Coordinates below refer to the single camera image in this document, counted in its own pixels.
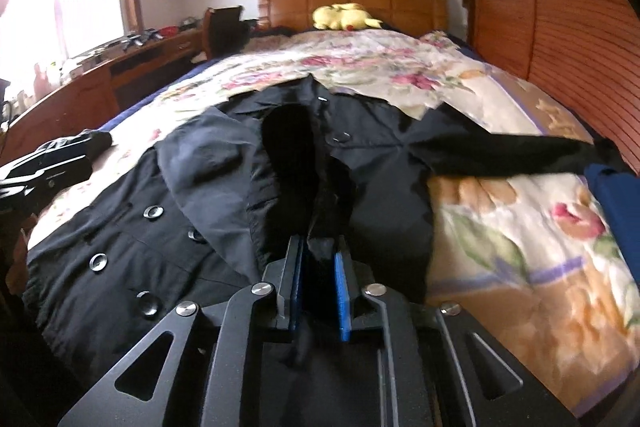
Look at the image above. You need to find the black button coat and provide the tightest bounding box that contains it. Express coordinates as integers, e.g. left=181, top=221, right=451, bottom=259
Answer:
left=23, top=77, right=622, bottom=388

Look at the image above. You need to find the wooden chair with clothes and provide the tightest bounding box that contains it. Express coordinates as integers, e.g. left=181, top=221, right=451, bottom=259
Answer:
left=202, top=5, right=250, bottom=60

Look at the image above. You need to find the long wooden desk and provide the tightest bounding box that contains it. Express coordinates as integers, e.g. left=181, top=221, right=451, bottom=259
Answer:
left=1, top=29, right=202, bottom=164

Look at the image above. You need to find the bright window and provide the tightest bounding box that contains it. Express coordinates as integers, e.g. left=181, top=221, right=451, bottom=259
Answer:
left=1, top=0, right=126, bottom=102

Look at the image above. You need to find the navy blue bed sheet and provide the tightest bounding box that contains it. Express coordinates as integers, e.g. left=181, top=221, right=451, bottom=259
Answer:
left=99, top=58, right=220, bottom=132

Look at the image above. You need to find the blue folded garment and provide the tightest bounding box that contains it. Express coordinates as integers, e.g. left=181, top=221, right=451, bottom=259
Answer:
left=585, top=164, right=640, bottom=283

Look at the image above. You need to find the yellow plush toy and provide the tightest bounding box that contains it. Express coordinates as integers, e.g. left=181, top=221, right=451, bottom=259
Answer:
left=311, top=3, right=383, bottom=31

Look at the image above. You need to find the wooden louvered wardrobe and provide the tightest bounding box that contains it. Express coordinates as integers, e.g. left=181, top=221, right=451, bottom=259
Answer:
left=468, top=0, right=639, bottom=168

